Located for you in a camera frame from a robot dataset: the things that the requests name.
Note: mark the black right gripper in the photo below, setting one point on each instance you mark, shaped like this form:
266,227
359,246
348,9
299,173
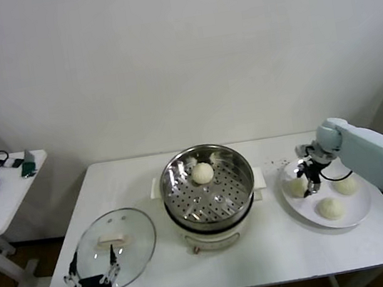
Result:
312,170

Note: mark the white steamed baozi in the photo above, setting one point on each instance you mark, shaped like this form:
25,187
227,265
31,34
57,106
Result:
202,173
330,208
346,186
295,188

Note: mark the round glass pot lid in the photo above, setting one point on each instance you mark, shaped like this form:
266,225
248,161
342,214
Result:
136,231

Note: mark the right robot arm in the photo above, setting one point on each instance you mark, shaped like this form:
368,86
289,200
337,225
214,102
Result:
369,149

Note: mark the stainless steel steamer basket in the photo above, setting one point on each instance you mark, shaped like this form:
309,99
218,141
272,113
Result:
178,178

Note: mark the scattered dark crumbs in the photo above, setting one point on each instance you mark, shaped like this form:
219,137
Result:
276,162

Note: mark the white round plate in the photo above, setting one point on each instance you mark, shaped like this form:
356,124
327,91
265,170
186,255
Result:
361,206

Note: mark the white side table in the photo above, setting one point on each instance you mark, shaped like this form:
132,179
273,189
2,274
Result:
3,211

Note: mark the green board module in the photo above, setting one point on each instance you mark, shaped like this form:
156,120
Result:
29,167

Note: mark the small black device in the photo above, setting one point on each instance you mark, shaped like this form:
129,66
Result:
17,163

